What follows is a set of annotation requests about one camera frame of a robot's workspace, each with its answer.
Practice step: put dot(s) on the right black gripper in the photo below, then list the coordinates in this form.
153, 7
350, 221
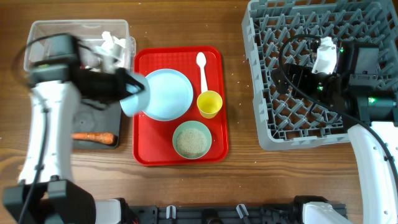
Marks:
301, 73

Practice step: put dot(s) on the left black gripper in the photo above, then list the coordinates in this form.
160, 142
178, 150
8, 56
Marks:
123, 78

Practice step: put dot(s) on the small light blue bowl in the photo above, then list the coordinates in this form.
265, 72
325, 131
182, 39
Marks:
138, 103

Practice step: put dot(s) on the white napkin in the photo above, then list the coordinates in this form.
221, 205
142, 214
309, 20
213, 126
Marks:
110, 51

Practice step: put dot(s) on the orange carrot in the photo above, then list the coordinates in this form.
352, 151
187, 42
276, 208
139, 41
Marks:
102, 138

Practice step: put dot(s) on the yellow plastic cup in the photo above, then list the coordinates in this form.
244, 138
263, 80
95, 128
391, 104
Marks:
209, 103

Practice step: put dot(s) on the green bowl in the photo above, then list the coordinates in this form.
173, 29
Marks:
192, 124

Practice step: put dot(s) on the white rice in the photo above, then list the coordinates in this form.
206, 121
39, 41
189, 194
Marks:
191, 143

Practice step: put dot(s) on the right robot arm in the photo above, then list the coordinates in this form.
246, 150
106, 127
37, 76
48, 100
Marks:
344, 80

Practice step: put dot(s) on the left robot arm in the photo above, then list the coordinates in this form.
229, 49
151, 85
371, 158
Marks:
46, 192

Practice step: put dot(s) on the grey dishwasher rack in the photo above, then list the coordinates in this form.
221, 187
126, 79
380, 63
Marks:
284, 121

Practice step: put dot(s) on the black waste tray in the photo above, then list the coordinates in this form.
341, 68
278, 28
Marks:
90, 120

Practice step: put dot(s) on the clear plastic waste bin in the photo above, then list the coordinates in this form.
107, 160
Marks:
90, 31

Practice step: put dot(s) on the large light blue plate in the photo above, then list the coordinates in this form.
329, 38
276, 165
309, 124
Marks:
171, 94

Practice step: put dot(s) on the white plastic spoon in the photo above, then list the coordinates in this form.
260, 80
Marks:
201, 62

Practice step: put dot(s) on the red serving tray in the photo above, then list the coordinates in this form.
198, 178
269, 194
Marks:
151, 139

